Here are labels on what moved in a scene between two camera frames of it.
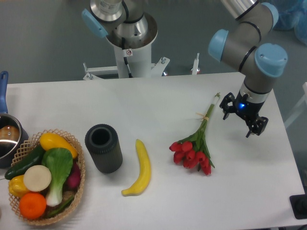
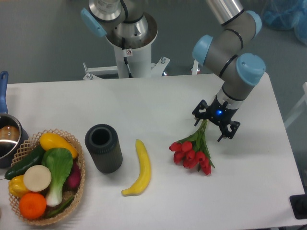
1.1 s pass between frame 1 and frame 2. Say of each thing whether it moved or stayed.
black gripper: moved
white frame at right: stayed
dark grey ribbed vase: stayed
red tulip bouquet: stayed
